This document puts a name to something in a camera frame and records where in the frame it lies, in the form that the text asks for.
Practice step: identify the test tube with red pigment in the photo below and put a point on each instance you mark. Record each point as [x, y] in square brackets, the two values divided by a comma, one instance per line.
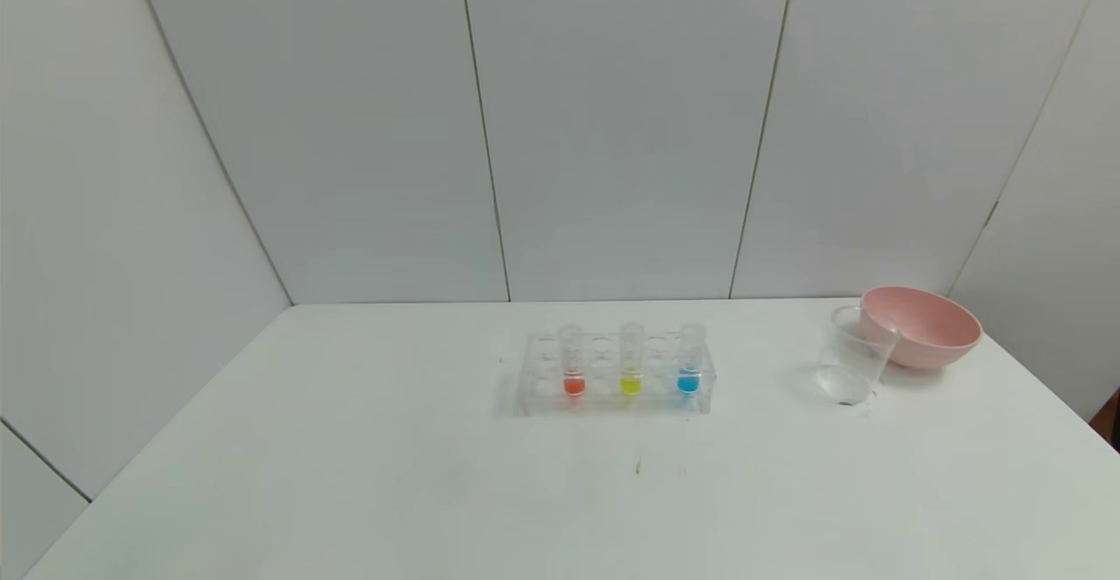
[573, 370]

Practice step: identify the test tube with blue pigment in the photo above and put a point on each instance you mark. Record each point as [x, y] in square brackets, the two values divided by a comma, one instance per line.
[689, 370]

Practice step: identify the test tube with yellow pigment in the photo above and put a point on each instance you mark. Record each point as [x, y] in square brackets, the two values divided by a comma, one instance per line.
[631, 370]

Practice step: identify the clear plastic test tube rack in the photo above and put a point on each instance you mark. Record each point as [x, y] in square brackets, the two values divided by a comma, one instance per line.
[604, 387]

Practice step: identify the clear plastic beaker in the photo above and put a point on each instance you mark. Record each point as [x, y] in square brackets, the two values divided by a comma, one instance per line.
[853, 361]

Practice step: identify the pink bowl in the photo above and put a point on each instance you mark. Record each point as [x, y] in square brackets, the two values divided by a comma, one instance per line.
[932, 331]

